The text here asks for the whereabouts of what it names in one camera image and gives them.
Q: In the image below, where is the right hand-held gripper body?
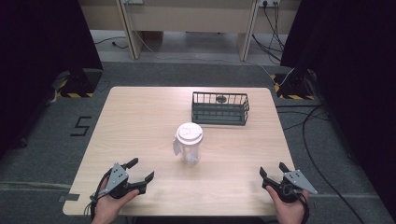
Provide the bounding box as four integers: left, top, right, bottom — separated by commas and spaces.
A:
262, 169, 318, 204

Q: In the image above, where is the bundle of black wall cables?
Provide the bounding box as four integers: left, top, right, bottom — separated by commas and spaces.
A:
251, 1, 287, 63

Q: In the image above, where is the short black floor cable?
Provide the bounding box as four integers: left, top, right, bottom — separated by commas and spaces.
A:
93, 35, 130, 50

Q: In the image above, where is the clear cup with white lid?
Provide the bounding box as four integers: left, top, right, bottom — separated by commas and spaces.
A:
172, 121, 205, 165

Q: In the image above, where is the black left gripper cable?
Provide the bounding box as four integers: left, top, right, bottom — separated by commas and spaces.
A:
83, 167, 114, 221

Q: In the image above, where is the beige wooden desk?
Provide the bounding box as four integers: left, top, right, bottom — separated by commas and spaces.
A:
78, 0, 303, 62

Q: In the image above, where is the grey tape strip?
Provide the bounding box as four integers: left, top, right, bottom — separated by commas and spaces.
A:
57, 192, 81, 203

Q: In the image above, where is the long black floor cable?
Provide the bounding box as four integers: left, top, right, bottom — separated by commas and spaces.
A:
275, 104, 366, 224

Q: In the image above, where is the person's left hand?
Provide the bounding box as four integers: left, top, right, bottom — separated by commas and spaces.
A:
91, 176, 140, 224

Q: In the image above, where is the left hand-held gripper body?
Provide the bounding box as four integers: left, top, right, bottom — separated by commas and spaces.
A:
98, 162, 148, 200

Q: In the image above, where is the black curtain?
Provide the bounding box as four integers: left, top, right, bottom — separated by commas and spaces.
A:
0, 0, 105, 158
279, 0, 396, 220

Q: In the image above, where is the dark wire basket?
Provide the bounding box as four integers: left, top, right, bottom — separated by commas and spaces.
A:
191, 91, 250, 127

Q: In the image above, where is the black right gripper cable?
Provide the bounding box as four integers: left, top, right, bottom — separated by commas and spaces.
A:
297, 191, 311, 224

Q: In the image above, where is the black stand base striped tape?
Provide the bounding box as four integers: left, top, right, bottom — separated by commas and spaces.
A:
270, 66, 318, 101
50, 68, 104, 99

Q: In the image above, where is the person's right hand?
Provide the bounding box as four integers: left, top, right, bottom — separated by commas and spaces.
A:
265, 185, 310, 224

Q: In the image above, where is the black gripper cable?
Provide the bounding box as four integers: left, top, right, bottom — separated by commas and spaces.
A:
297, 191, 311, 224
83, 167, 114, 221

